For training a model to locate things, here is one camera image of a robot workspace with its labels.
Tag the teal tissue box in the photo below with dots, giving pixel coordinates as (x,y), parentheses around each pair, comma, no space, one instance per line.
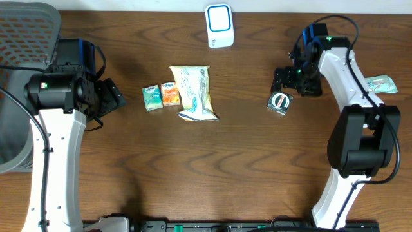
(152,98)

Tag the dark grey plastic basket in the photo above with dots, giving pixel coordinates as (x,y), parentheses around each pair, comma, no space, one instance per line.
(29,35)

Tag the white barcode scanner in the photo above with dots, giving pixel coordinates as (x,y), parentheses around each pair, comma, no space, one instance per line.
(220,27)

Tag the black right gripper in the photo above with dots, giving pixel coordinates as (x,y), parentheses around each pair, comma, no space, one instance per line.
(313,86)

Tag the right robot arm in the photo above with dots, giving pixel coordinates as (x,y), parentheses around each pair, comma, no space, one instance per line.
(363,148)

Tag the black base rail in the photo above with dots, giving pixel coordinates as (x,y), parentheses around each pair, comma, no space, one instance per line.
(225,226)

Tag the orange small packet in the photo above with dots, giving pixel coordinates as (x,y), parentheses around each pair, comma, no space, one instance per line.
(170,94)

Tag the cream snack bag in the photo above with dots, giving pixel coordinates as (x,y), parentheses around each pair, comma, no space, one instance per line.
(193,87)

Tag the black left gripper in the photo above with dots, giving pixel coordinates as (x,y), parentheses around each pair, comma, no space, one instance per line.
(101,96)

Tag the mint green wipes pack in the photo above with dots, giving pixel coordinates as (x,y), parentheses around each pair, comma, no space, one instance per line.
(382,84)

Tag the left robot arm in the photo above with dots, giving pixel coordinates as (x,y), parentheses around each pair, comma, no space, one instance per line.
(63,99)

